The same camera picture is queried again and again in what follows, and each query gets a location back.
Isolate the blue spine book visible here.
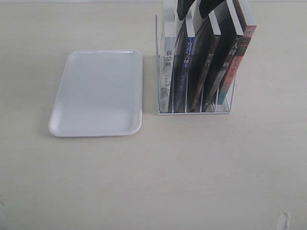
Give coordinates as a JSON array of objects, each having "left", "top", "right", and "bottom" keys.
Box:
[{"left": 173, "top": 9, "right": 196, "bottom": 113}]

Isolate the white spine book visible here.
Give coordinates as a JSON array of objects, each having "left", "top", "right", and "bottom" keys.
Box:
[{"left": 159, "top": 0, "right": 176, "bottom": 113}]

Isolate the pink and teal book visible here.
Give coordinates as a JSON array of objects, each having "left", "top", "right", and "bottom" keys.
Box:
[{"left": 217, "top": 0, "right": 257, "bottom": 105}]

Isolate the black book white title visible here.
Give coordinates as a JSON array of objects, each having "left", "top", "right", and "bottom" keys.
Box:
[{"left": 202, "top": 0, "right": 244, "bottom": 112}]

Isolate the dark brown spine book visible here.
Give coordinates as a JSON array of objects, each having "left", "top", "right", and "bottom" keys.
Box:
[{"left": 187, "top": 0, "right": 221, "bottom": 112}]

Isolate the white plastic tray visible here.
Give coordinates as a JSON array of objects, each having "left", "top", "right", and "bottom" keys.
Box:
[{"left": 48, "top": 49, "right": 143, "bottom": 138}]

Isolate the white wire book rack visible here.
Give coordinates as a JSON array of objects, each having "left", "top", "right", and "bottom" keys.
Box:
[{"left": 154, "top": 14, "right": 236, "bottom": 115}]

